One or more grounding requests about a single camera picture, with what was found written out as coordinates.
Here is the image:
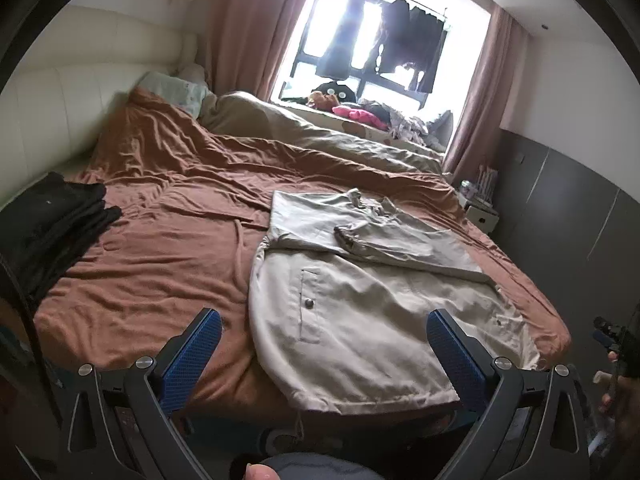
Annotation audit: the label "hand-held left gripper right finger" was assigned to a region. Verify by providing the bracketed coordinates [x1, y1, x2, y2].
[426, 308, 593, 480]

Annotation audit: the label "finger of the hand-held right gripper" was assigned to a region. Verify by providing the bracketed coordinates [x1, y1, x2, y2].
[593, 316, 624, 357]

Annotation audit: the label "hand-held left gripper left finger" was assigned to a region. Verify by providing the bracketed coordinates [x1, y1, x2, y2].
[62, 308, 222, 480]

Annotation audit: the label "beige jacket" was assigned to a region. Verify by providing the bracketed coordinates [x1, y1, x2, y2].
[248, 188, 541, 441]

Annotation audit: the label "stack of black clothes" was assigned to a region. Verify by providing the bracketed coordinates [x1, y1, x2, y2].
[0, 171, 123, 301]

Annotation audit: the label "pile of mixed clothes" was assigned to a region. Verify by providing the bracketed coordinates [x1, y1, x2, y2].
[360, 100, 453, 153]

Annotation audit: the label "dark hanging clothes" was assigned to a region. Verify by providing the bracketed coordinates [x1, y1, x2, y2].
[377, 0, 448, 93]

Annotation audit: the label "person's right hand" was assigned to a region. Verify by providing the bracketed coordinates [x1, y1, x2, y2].
[599, 351, 640, 442]

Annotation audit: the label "person's left hand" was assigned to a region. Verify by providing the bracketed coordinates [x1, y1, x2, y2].
[245, 462, 282, 480]

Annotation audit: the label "brown bed blanket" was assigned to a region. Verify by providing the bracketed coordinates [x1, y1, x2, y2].
[32, 86, 573, 416]

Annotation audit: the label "white nightstand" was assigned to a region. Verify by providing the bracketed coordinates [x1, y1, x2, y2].
[457, 192, 501, 233]

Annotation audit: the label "white slatted holder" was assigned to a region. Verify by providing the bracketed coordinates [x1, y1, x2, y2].
[475, 162, 498, 201]

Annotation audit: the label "beige duvet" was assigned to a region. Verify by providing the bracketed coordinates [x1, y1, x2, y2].
[200, 91, 446, 176]

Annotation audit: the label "light patterned pillow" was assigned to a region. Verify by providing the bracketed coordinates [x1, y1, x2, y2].
[137, 71, 211, 116]

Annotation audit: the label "pink plush toy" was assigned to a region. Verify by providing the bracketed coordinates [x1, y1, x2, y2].
[332, 105, 388, 128]

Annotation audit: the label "pink curtain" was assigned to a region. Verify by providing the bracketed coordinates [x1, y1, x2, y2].
[442, 2, 528, 176]
[197, 0, 326, 98]

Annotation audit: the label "cream padded headboard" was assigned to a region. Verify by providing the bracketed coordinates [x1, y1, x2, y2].
[0, 5, 198, 206]

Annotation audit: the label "white pillow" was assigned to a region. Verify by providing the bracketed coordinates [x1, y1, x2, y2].
[175, 63, 207, 86]

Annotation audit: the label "brown plush toy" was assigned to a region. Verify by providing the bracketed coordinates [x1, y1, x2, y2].
[306, 90, 338, 111]

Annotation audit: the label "black plush toy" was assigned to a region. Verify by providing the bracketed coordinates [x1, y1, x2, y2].
[315, 80, 357, 103]

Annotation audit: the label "dark hanging coat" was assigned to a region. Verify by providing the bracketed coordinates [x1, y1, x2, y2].
[317, 0, 368, 81]

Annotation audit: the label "bright window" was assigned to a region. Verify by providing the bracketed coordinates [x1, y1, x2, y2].
[272, 0, 493, 126]

